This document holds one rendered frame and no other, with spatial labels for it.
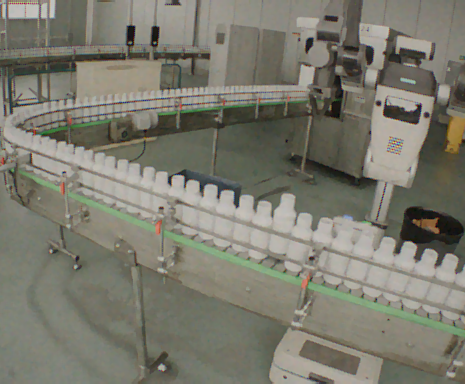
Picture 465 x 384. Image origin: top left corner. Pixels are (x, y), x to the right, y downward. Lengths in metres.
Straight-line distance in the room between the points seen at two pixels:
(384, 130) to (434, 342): 0.80
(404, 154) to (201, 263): 0.86
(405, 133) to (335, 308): 0.73
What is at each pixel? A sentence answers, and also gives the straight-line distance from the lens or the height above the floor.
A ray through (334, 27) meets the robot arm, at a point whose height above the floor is 1.66.
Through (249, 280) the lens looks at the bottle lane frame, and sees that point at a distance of 1.09.
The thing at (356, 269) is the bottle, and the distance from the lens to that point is 1.00.
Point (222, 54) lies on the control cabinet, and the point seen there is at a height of 1.29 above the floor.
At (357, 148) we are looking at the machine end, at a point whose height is 0.48.
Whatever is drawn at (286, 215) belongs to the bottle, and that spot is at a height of 1.16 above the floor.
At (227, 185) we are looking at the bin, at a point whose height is 0.92.
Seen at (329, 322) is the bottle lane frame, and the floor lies 0.89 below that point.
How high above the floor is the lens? 1.59
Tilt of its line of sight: 23 degrees down
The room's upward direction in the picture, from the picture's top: 6 degrees clockwise
